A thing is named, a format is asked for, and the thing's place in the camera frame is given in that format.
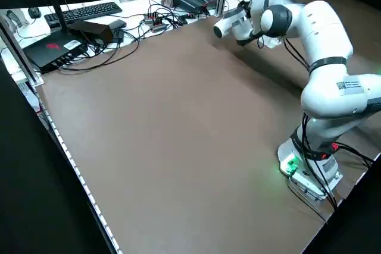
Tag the slim aluminium frame post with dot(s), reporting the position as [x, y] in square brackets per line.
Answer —
[21, 54]

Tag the aluminium table edge rail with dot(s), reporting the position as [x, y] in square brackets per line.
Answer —
[87, 189]

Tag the foot green light block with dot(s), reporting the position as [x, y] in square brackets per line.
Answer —
[288, 164]

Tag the white test tube rack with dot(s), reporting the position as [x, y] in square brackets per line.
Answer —
[273, 43]

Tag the small black adapter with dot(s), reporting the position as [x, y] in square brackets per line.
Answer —
[118, 36]

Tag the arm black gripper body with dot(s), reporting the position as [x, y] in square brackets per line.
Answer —
[245, 40]

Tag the black keyboard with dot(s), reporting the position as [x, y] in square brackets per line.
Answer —
[86, 11]

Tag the usb hub with red plugs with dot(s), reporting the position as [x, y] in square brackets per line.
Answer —
[154, 22]

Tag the black computer mouse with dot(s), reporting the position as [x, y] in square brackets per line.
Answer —
[34, 12]

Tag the foot red plug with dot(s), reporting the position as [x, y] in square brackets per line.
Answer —
[335, 147]

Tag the black box with red logo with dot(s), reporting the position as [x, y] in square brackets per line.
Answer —
[50, 51]

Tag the grey handheld device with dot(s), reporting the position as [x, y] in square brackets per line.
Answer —
[15, 19]

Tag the dark brown rectangular box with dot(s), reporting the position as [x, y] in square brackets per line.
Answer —
[95, 32]

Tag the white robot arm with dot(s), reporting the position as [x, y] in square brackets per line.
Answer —
[324, 34]

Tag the small grey adapter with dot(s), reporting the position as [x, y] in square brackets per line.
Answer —
[117, 23]

